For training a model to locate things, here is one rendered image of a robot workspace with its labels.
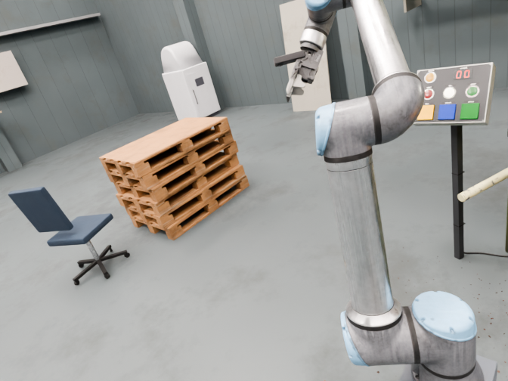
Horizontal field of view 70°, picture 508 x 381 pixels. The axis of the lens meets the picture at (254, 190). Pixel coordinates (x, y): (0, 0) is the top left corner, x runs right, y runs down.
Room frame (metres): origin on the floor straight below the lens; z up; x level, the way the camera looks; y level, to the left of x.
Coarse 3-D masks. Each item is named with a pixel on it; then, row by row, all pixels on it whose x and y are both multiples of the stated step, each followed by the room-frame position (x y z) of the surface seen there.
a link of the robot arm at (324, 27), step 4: (336, 12) 1.39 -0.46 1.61; (332, 16) 1.35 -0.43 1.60; (308, 20) 1.38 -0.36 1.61; (312, 20) 1.36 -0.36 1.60; (328, 20) 1.35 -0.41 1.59; (332, 20) 1.37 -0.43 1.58; (308, 24) 1.37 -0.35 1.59; (312, 24) 1.36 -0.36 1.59; (316, 24) 1.35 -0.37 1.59; (320, 24) 1.35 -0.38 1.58; (324, 24) 1.35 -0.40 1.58; (328, 24) 1.36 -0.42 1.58; (304, 28) 1.40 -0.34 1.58; (308, 28) 1.36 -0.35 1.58; (312, 28) 1.36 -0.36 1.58; (316, 28) 1.35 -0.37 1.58; (320, 28) 1.35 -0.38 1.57; (324, 28) 1.35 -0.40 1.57; (328, 28) 1.36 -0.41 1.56; (324, 32) 1.35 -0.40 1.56; (328, 32) 1.37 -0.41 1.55
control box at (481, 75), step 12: (420, 72) 1.86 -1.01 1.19; (432, 72) 1.82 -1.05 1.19; (444, 72) 1.77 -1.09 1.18; (456, 72) 1.73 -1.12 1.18; (468, 72) 1.69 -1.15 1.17; (480, 72) 1.65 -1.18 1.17; (492, 72) 1.62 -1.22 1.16; (432, 84) 1.79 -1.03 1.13; (444, 84) 1.75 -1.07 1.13; (456, 84) 1.71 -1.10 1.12; (468, 84) 1.67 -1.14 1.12; (480, 84) 1.63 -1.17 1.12; (492, 84) 1.63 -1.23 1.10; (432, 96) 1.76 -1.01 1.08; (444, 96) 1.72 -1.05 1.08; (456, 96) 1.68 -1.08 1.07; (468, 96) 1.64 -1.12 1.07; (480, 96) 1.60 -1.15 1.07; (456, 108) 1.66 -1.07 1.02; (480, 108) 1.58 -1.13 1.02; (420, 120) 1.76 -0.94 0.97; (432, 120) 1.71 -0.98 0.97; (444, 120) 1.67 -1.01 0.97; (456, 120) 1.63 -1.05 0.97; (468, 120) 1.59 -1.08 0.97; (480, 120) 1.56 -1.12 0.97
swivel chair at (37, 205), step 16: (16, 192) 2.83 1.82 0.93; (32, 192) 2.75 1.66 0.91; (32, 208) 2.82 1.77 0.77; (48, 208) 2.75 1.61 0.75; (32, 224) 2.90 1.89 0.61; (48, 224) 2.82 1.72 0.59; (64, 224) 2.76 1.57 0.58; (80, 224) 2.97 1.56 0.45; (96, 224) 2.87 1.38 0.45; (48, 240) 2.82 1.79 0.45; (64, 240) 2.74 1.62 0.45; (80, 240) 2.67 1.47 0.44; (96, 256) 2.90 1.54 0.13; (112, 256) 2.93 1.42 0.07; (128, 256) 2.96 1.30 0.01; (80, 272) 2.80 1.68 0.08
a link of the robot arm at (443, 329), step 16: (416, 304) 0.72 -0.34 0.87; (432, 304) 0.70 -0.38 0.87; (448, 304) 0.69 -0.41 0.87; (464, 304) 0.68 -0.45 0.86; (416, 320) 0.68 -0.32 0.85; (432, 320) 0.66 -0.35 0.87; (448, 320) 0.64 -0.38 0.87; (464, 320) 0.63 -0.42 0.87; (416, 336) 0.65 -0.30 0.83; (432, 336) 0.64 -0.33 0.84; (448, 336) 0.61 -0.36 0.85; (464, 336) 0.61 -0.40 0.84; (416, 352) 0.64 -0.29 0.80; (432, 352) 0.63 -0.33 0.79; (448, 352) 0.61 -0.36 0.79; (464, 352) 0.61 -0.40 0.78; (432, 368) 0.64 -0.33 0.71; (448, 368) 0.62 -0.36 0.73; (464, 368) 0.61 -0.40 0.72
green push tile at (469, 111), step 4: (464, 104) 1.63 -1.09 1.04; (468, 104) 1.62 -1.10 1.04; (472, 104) 1.60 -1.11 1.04; (476, 104) 1.59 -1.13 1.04; (464, 108) 1.62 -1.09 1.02; (468, 108) 1.61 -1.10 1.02; (472, 108) 1.60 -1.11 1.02; (476, 108) 1.59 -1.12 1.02; (464, 112) 1.62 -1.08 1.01; (468, 112) 1.60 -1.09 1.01; (472, 112) 1.59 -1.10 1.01; (476, 112) 1.58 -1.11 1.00; (460, 116) 1.62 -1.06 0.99; (464, 116) 1.61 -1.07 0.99; (468, 116) 1.60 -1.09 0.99; (472, 116) 1.58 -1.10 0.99; (476, 116) 1.57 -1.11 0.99
